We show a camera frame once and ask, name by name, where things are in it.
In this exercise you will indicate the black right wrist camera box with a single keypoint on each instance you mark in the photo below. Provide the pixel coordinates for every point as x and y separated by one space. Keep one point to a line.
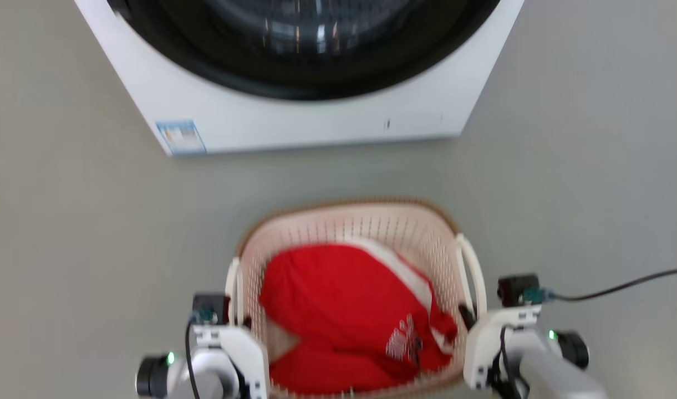
517 289

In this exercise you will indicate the blue energy label sticker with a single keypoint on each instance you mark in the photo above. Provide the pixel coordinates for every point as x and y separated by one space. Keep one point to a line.
181 137

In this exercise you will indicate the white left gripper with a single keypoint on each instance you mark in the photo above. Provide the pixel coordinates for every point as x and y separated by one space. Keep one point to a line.
244 349

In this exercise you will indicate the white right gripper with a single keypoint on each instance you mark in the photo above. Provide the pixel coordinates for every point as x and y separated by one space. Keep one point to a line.
482 343

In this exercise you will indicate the red and white garment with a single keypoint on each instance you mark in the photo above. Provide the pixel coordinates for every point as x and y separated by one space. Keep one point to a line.
338 299

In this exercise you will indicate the beige plastic laundry basket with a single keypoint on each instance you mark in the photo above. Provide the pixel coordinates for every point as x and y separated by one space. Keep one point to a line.
371 221

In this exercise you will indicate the white front-load washing machine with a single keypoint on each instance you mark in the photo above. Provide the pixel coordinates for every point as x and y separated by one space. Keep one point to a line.
294 119

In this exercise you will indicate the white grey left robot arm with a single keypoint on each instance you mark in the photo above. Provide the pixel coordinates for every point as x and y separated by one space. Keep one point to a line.
199 377

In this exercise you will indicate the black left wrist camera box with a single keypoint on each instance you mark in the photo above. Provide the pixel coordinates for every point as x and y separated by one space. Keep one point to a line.
209 307

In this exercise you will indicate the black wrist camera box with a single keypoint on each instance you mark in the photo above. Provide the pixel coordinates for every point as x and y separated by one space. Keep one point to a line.
517 289
209 307

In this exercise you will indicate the black round washer door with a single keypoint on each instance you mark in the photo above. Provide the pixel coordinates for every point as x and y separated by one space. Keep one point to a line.
244 61

